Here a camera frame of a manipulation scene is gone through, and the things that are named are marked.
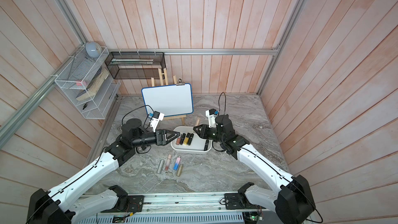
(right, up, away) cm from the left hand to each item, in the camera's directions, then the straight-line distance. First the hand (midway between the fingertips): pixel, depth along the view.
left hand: (176, 137), depth 69 cm
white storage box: (+10, -10, +24) cm, 28 cm away
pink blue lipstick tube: (-2, -18, +16) cm, 24 cm away
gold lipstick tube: (0, -21, +14) cm, 25 cm away
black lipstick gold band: (+5, -6, +26) cm, 27 cm away
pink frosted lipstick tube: (-7, -17, +17) cm, 25 cm away
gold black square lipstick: (+3, -5, +24) cm, 24 cm away
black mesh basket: (-32, +43, +35) cm, 64 cm away
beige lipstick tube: (+10, +6, +7) cm, 14 cm away
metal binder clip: (0, +28, +19) cm, 34 cm away
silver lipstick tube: (-11, -19, +15) cm, 26 cm away
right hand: (+8, +3, +8) cm, 12 cm away
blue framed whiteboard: (-8, +18, +24) cm, 31 cm away
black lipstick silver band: (+15, -9, +23) cm, 30 cm away
